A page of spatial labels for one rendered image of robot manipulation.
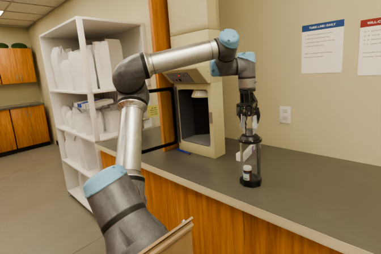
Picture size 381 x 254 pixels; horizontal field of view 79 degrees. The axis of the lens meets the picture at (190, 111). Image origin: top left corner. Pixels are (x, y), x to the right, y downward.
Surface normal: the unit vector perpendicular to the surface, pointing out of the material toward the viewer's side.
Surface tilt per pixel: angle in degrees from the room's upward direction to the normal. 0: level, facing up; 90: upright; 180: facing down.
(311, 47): 90
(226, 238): 90
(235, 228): 90
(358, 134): 90
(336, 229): 1
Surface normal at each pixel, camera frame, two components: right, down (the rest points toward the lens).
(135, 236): -0.02, -0.77
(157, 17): 0.72, 0.07
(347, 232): -0.07, -0.98
